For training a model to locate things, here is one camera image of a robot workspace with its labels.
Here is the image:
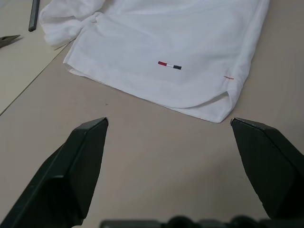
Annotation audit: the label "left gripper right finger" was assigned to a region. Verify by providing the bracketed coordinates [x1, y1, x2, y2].
[229, 117, 304, 221]

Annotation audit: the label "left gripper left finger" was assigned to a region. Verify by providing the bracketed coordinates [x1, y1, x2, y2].
[0, 117, 110, 228]

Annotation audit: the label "white shorts with flag logo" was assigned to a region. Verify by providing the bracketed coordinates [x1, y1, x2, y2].
[39, 0, 271, 124]

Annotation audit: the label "dark tool tip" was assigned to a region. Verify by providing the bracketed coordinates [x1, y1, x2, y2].
[0, 34, 21, 49]

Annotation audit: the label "dark grey adapter with cable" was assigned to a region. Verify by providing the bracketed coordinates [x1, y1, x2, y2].
[28, 0, 41, 32]

